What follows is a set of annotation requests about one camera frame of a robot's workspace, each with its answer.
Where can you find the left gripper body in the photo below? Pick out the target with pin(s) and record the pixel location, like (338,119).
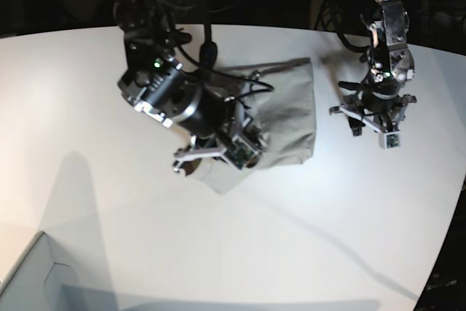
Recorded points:
(379,115)

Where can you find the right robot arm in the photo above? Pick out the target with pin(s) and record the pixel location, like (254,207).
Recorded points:
(171,77)

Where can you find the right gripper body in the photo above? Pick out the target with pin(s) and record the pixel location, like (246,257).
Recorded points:
(238,143)

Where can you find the beige t-shirt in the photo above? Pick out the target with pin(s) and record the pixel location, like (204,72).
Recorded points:
(287,121)

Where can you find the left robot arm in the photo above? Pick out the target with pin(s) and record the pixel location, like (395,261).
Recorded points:
(390,62)

